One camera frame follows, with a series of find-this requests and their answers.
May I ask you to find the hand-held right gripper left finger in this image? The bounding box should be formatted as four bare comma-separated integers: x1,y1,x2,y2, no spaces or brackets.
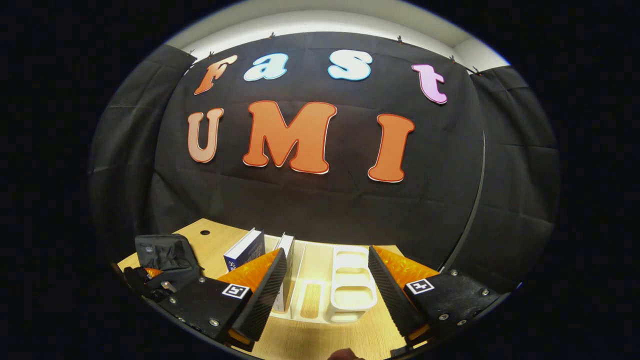
165,248,289,347

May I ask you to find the blue cover book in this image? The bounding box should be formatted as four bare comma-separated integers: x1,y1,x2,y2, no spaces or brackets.
223,228,266,272

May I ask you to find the grey backdrop frame pole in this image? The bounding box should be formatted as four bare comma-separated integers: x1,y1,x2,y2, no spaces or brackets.
441,131,487,272

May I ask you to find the grey portrait cover book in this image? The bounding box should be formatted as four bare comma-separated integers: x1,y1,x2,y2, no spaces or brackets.
272,232,296,314

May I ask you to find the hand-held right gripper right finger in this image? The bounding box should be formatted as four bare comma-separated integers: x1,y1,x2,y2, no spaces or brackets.
368,245,501,347

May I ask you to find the white bookshelf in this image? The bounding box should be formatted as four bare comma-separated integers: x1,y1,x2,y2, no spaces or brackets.
270,239,379,324

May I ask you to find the black schoolbag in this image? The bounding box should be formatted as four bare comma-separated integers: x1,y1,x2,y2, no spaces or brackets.
134,233,204,292

